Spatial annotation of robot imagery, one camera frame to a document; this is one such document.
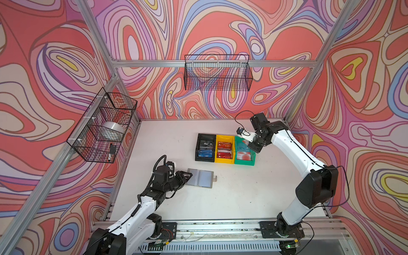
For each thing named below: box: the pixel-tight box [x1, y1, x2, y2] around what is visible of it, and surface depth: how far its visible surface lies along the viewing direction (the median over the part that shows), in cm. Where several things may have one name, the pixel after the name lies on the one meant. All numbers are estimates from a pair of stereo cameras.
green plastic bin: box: [234, 136, 257, 167], surface depth 98 cm
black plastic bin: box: [194, 132, 217, 163], surface depth 103 cm
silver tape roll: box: [97, 121, 125, 142], surface depth 74 cm
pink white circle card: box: [236, 151, 252, 161], surface depth 100 cm
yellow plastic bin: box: [214, 134, 236, 165], surface depth 102 cm
